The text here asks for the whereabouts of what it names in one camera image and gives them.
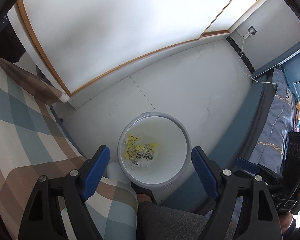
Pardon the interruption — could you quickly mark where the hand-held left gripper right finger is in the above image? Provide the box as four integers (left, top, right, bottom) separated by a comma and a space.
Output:
191, 146, 282, 240

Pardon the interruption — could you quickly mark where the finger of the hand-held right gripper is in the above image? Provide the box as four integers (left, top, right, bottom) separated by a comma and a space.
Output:
235, 157, 283, 186

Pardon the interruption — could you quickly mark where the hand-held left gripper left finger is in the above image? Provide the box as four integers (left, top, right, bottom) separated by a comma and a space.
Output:
19, 145, 110, 240

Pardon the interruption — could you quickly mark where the white round trash bin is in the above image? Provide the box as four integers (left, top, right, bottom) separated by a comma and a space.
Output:
117, 111, 192, 204

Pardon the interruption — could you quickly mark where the yellow plastic bag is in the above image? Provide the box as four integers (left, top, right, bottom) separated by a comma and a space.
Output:
122, 134, 159, 161

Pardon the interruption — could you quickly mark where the person's right hand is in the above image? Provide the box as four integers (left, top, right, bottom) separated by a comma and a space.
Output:
281, 212, 297, 234

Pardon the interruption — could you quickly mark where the blue-grey duvet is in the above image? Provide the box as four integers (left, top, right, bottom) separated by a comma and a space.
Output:
249, 69, 297, 171

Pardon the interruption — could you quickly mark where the person's grey trouser leg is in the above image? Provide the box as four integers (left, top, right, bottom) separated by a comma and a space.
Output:
136, 201, 238, 240

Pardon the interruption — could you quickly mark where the checked cloth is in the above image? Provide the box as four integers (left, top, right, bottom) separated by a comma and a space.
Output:
0, 57, 139, 240

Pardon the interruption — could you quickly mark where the black skirting strip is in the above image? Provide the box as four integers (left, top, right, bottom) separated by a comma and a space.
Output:
225, 35, 256, 73

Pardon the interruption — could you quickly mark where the white wood-framed sliding door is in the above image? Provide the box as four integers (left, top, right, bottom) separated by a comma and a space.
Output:
16, 0, 252, 98
198, 0, 277, 40

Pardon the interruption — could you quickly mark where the black backpack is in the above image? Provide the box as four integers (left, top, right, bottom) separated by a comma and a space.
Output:
0, 15, 26, 63

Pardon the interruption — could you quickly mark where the blue bed frame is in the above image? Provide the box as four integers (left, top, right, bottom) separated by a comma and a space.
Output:
162, 39, 300, 213

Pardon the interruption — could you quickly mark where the white charging cable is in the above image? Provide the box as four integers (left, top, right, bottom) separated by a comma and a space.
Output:
236, 29, 274, 85

